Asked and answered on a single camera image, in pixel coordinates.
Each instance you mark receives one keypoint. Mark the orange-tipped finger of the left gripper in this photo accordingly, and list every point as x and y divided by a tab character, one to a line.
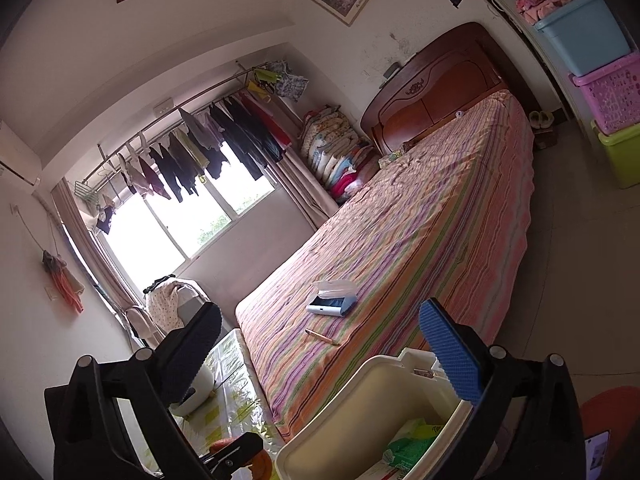
247	451

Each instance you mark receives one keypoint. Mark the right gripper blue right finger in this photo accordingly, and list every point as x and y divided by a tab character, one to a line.
453	346

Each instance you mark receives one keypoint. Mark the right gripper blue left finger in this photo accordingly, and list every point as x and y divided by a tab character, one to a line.
182	353

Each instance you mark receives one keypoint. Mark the green plastic snack bag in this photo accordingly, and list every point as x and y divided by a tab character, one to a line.
410	443

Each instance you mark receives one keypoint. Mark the cream plastic trash bin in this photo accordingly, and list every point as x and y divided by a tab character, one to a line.
350	434

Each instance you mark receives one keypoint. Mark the white desktop organizer box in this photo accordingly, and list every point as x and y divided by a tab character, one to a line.
199	391

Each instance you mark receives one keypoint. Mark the checkered yellow plastic tablecloth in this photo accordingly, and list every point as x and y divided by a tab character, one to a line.
236	405

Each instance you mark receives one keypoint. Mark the white cabinet with dotted cloth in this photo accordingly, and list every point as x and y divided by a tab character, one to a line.
172	302

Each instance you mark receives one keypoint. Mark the beige window curtain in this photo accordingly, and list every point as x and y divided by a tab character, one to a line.
119	294

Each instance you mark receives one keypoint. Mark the yellow pencil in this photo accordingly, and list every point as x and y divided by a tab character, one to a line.
321	337

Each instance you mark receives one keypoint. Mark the striped colourful bed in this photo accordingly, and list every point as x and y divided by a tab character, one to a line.
447	220

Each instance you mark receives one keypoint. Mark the blue grey pencil case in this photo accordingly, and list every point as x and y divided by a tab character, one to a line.
332	298

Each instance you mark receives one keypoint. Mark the red round stool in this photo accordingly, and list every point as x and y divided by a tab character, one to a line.
610	421

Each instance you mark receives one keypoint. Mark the stack of folded quilts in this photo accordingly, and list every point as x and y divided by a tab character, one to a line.
342	159

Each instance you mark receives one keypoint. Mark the white air conditioner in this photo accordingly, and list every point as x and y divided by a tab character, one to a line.
18	161

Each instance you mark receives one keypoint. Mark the green plastic storage box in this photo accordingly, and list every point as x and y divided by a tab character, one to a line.
622	149

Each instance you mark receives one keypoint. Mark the wooden bed headboard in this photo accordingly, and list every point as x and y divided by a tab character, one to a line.
449	75

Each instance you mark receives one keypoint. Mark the purple plastic basket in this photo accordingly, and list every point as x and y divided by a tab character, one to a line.
612	93

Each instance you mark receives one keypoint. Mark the blue plastic storage box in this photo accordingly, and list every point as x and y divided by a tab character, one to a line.
585	35

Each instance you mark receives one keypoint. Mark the orange cloth on wall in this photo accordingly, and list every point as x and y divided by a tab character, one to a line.
64	282

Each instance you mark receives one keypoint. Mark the hanging clothes on rail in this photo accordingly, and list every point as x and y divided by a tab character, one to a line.
171	164

